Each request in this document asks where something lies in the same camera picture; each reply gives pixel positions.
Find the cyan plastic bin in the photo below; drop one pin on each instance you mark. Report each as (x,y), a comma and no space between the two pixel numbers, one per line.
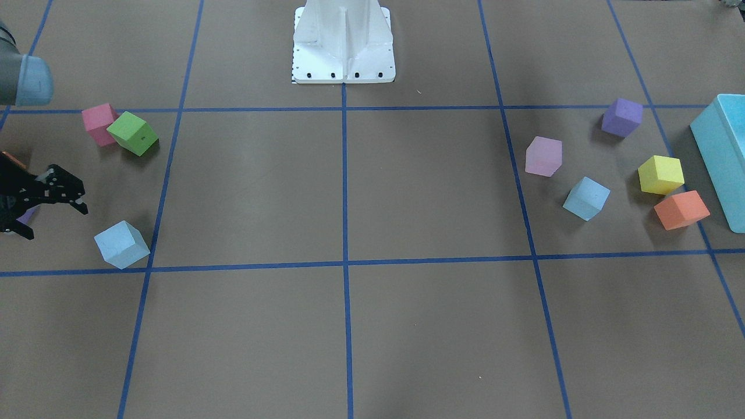
(719,134)

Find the orange foam block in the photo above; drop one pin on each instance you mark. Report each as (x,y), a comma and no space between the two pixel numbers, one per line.
(683,209)

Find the light blue foam block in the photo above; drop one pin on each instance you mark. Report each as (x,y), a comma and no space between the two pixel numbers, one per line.
(122,245)
(586,199)

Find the light pink foam block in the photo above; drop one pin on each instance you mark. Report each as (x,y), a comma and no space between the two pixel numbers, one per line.
(543,156)

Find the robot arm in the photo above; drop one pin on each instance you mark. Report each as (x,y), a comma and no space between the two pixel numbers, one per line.
(26,80)

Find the pink foam block by green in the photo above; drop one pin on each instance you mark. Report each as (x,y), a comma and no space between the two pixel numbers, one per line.
(97,120)

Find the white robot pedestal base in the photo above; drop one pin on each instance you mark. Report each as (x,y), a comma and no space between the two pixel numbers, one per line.
(343,42)

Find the purple foam block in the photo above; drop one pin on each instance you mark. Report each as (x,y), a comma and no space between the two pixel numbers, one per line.
(28,215)
(622,117)

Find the yellow foam block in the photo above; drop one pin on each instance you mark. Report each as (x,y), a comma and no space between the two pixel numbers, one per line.
(660,175)

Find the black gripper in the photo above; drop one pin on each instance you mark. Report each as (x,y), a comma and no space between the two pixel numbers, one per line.
(13,187)

